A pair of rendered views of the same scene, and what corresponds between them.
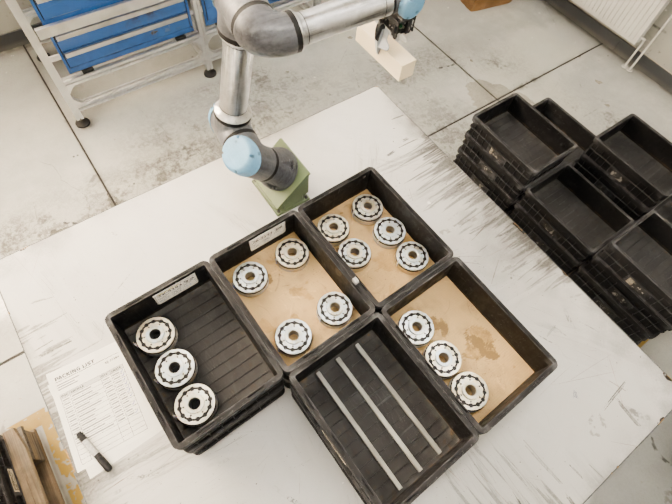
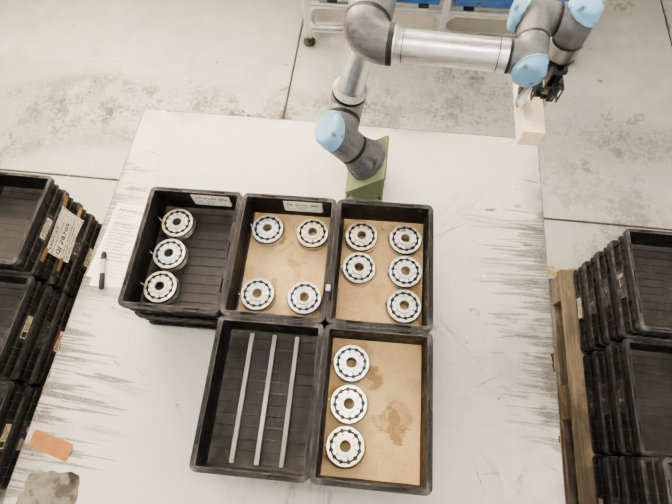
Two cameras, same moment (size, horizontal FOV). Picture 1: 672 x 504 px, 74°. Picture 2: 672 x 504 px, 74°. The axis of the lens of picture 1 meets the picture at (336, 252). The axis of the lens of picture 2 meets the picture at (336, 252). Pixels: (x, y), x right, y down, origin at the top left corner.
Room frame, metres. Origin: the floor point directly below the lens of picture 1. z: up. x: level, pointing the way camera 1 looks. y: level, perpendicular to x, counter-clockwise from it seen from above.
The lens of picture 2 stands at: (0.30, -0.41, 2.15)
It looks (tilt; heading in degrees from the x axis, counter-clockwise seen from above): 67 degrees down; 52
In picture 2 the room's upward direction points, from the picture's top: 3 degrees counter-clockwise
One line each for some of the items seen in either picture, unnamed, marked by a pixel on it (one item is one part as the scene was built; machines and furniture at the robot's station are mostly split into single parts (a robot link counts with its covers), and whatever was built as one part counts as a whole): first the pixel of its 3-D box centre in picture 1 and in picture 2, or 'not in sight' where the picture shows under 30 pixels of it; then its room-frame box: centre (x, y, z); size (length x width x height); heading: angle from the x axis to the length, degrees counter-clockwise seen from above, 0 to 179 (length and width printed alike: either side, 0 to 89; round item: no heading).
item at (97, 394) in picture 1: (100, 404); (129, 244); (0.14, 0.59, 0.70); 0.33 x 0.23 x 0.01; 43
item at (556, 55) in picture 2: not in sight; (564, 48); (1.31, -0.08, 1.31); 0.08 x 0.08 x 0.05
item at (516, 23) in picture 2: not in sight; (533, 21); (1.24, -0.01, 1.38); 0.11 x 0.11 x 0.08; 37
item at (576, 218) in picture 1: (560, 225); (646, 402); (1.27, -1.05, 0.31); 0.40 x 0.30 x 0.34; 43
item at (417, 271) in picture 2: (389, 230); (405, 271); (0.76, -0.16, 0.86); 0.10 x 0.10 x 0.01
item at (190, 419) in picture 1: (195, 404); (160, 286); (0.16, 0.30, 0.86); 0.10 x 0.10 x 0.01
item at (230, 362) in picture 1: (197, 352); (189, 254); (0.28, 0.32, 0.87); 0.40 x 0.30 x 0.11; 44
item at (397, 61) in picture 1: (384, 49); (528, 106); (1.33, -0.06, 1.07); 0.24 x 0.06 x 0.06; 43
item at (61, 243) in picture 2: not in sight; (65, 234); (-0.09, 1.03, 0.41); 0.31 x 0.02 x 0.16; 43
